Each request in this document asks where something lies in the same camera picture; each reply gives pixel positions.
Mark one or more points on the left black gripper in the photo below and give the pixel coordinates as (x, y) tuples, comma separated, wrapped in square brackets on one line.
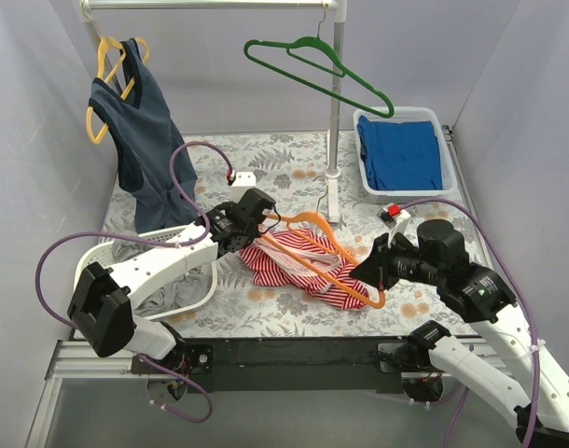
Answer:
[(246, 234)]

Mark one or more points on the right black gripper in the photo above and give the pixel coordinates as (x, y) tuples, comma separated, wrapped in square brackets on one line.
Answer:
[(380, 260)]

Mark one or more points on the red white striped tank top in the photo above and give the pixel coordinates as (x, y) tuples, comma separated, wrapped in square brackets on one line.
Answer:
[(310, 263)]

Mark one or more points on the orange hanger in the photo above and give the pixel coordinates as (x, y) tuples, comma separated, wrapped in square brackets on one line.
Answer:
[(315, 221)]

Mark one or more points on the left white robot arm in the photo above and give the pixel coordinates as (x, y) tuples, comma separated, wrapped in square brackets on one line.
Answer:
[(104, 299)]

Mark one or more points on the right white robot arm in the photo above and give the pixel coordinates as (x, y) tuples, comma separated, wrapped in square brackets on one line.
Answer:
[(532, 394)]

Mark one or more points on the navy blue tank top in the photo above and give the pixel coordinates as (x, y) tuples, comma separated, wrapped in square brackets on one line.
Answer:
[(145, 137)]

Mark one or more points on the green hanger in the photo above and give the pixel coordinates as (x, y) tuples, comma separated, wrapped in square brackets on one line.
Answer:
[(337, 69)]

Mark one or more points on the floral table mat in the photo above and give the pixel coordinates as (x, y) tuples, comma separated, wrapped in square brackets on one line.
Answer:
[(289, 168)]

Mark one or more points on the grey garment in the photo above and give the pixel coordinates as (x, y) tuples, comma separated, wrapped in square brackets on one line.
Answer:
[(186, 291)]

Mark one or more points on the blue folded cloth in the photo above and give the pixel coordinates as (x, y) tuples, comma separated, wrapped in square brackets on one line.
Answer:
[(400, 155)]

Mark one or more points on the white basket right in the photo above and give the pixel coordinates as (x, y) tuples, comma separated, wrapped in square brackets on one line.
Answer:
[(409, 114)]

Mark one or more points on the white laundry basket left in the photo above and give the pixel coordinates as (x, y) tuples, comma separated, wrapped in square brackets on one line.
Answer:
[(102, 254)]

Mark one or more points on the white clothes rack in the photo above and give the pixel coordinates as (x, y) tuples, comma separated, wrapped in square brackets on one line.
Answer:
[(339, 12)]

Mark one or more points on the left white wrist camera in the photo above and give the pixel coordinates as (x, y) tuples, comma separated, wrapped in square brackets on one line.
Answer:
[(240, 184)]

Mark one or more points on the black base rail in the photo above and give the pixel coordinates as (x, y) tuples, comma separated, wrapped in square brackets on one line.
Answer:
[(385, 365)]

